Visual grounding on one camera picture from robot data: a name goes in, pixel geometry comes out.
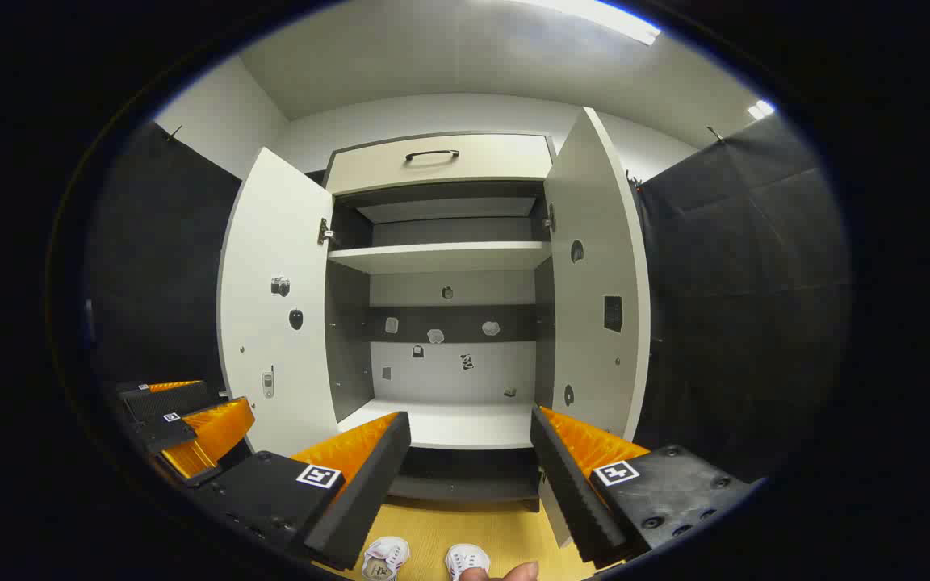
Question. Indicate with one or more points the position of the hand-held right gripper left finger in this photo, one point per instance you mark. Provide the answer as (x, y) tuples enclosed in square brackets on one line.
[(368, 492)]

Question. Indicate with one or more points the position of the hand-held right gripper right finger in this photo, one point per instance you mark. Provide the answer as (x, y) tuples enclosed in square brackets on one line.
[(566, 484)]

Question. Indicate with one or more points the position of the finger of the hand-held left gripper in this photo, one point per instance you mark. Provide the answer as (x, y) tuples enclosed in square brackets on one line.
[(166, 432), (162, 399)]

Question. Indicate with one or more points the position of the white shoe with striped side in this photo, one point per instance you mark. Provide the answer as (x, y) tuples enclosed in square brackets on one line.
[(384, 557), (465, 558)]

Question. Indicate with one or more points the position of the white shoe cabinet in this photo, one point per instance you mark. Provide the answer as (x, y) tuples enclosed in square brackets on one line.
[(449, 371)]

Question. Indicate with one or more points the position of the white cabinet door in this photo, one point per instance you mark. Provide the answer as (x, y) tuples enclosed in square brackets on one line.
[(594, 202), (271, 242)]

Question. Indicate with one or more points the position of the white cabinet shelf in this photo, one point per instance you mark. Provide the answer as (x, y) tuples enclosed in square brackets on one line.
[(441, 257), (465, 424), (449, 210)]

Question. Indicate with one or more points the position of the metal door hinge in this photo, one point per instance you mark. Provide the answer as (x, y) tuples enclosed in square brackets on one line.
[(550, 219), (325, 234)]

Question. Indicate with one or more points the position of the white cabinet drawer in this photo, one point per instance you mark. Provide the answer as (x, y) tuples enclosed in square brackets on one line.
[(497, 161)]

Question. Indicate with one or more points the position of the black backdrop cloth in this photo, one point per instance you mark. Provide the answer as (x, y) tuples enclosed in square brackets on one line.
[(158, 266), (739, 307)]

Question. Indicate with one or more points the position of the small ceiling light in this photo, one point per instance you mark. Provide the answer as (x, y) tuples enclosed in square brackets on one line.
[(761, 109)]

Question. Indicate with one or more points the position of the long ceiling light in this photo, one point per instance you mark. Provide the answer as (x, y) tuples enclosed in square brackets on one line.
[(618, 22)]

